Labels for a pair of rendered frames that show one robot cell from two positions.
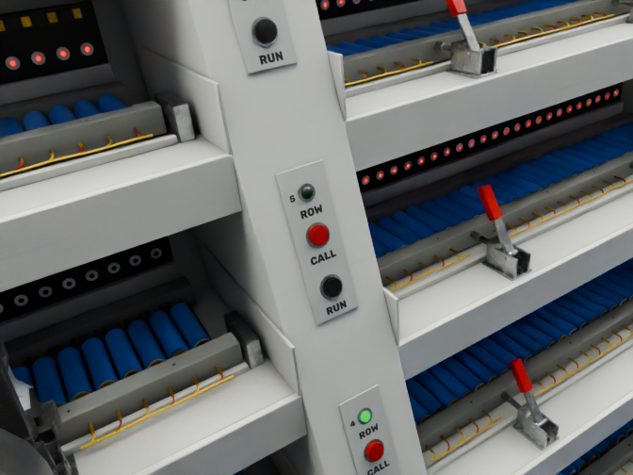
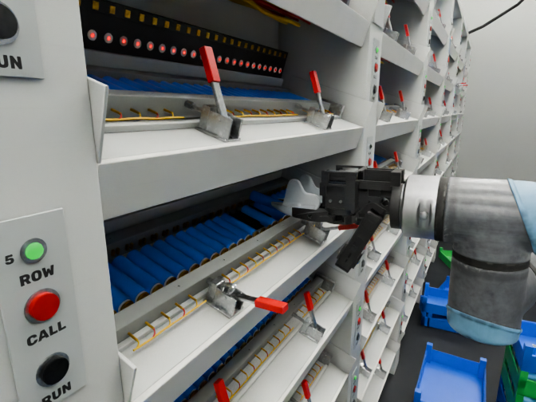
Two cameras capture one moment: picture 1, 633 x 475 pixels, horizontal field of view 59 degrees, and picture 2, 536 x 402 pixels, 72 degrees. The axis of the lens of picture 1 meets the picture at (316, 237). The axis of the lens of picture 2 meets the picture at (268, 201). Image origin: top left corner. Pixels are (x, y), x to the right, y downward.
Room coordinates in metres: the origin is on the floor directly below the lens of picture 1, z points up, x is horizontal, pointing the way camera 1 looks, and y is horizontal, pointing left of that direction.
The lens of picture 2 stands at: (-0.11, 0.64, 1.12)
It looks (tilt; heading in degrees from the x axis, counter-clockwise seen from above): 14 degrees down; 325
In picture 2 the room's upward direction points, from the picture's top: straight up
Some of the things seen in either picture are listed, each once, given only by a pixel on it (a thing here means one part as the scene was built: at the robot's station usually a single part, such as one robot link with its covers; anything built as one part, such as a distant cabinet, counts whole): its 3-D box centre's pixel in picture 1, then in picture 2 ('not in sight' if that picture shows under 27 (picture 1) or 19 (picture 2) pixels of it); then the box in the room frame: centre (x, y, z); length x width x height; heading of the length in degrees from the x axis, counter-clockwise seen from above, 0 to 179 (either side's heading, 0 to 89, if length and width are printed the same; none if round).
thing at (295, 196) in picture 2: not in sight; (293, 196); (0.34, 0.27, 0.98); 0.09 x 0.03 x 0.06; 30
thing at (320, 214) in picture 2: not in sight; (319, 212); (0.30, 0.25, 0.96); 0.09 x 0.05 x 0.02; 30
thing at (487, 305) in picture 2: not in sight; (488, 291); (0.10, 0.12, 0.87); 0.12 x 0.09 x 0.12; 94
